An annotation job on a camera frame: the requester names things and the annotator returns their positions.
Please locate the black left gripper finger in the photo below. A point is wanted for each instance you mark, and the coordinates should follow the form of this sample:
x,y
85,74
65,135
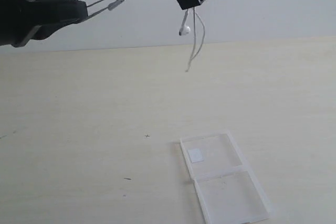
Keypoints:
x,y
49,12
44,31

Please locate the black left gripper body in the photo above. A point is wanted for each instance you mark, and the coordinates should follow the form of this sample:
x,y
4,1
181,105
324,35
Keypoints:
x,y
18,24

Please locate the clear plastic storage case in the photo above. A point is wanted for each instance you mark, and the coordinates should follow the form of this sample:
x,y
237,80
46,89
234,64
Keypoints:
x,y
226,186

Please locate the white wired earphones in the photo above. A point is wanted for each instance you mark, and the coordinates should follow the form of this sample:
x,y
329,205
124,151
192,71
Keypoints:
x,y
188,24

